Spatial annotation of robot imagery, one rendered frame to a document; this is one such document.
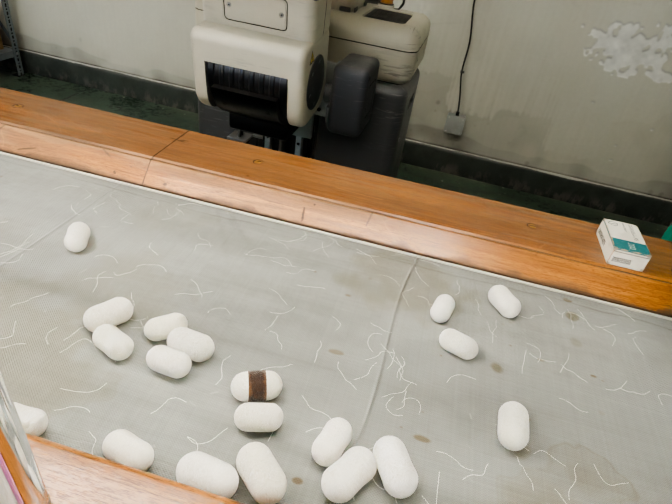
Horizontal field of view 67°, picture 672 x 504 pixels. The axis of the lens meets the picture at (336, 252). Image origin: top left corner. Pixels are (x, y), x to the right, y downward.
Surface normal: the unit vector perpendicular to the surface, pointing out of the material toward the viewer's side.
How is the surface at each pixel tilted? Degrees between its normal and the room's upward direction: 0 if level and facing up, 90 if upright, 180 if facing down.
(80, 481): 0
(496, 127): 89
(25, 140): 45
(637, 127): 90
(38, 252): 0
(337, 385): 0
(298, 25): 98
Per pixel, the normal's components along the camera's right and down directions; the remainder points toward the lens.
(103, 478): 0.13, -0.81
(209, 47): -0.29, 0.64
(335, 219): -0.07, -0.18
